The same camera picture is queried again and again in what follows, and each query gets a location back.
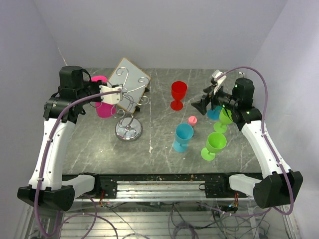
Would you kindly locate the chrome wine glass rack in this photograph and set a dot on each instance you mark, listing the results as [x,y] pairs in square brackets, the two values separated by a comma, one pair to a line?
[128,128]

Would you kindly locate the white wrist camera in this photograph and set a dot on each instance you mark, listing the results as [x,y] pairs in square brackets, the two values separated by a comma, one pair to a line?
[111,96]
[218,78]

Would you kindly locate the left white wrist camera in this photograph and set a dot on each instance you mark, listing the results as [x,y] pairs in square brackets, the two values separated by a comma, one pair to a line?
[111,96]

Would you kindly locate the green wine glass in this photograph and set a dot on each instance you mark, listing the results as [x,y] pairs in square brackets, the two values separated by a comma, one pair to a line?
[225,119]
[214,144]

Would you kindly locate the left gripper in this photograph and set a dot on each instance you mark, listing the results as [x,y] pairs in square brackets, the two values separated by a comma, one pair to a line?
[97,84]

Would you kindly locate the magenta plastic wine glass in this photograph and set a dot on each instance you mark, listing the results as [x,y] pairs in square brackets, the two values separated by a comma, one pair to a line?
[103,110]

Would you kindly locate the small pink-capped bottle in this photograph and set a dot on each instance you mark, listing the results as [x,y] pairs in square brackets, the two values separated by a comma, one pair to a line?
[192,120]

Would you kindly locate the blue wine glass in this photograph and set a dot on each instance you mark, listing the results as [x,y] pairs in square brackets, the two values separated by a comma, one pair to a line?
[215,113]
[183,134]

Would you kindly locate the green wine glass front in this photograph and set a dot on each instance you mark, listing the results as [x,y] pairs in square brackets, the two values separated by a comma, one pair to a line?
[214,144]

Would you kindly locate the green wine glass rear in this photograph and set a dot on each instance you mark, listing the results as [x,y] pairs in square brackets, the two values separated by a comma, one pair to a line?
[225,119]

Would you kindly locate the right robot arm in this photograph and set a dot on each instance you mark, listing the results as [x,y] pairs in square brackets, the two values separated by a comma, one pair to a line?
[261,139]

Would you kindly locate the aluminium mounting rail frame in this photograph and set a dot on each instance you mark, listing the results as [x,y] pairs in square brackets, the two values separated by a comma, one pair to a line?
[171,187]

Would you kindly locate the red plastic wine glass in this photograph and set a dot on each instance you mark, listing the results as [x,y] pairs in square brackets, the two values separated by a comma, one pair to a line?
[178,92]

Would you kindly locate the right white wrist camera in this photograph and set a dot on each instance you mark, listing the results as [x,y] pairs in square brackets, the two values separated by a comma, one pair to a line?
[218,78]

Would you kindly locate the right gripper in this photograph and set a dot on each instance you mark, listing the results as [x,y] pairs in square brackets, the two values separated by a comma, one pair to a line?
[205,99]

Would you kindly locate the small whiteboard with wooden frame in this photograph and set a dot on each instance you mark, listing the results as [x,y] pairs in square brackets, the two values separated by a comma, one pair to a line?
[134,82]

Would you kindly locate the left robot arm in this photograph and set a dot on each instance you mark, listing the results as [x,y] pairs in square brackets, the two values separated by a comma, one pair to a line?
[57,124]

